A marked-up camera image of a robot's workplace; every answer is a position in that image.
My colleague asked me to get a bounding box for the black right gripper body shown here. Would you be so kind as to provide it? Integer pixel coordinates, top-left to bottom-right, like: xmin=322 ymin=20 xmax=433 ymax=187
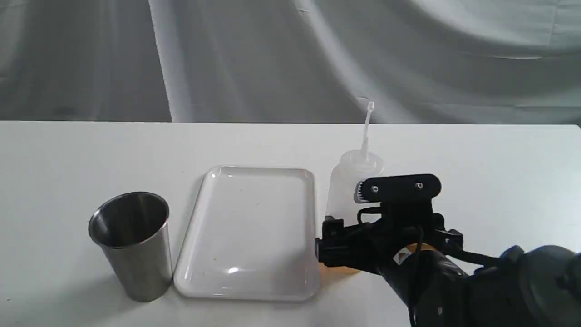
xmin=315 ymin=202 xmax=463 ymax=275

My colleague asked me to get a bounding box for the clear plastic squeeze bottle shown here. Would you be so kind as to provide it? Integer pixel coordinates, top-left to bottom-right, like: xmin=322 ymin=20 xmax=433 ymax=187
xmin=320 ymin=102 xmax=384 ymax=274

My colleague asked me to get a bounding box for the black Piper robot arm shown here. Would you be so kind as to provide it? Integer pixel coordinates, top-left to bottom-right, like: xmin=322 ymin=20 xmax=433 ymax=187
xmin=315 ymin=203 xmax=580 ymax=327

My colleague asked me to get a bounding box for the stainless steel cup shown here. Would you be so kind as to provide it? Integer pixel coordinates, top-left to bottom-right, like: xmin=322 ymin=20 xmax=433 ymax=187
xmin=88 ymin=191 xmax=173 ymax=302

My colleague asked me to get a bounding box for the grey fabric backdrop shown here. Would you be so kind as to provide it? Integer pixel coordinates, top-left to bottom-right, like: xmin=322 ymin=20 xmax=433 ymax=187
xmin=1 ymin=0 xmax=581 ymax=125

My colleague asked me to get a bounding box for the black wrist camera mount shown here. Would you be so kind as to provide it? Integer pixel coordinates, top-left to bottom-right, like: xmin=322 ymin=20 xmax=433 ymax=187
xmin=354 ymin=174 xmax=442 ymax=203

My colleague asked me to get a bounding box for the black camera cable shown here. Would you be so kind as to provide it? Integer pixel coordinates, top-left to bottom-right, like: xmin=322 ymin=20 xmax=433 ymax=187
xmin=356 ymin=207 xmax=500 ymax=327

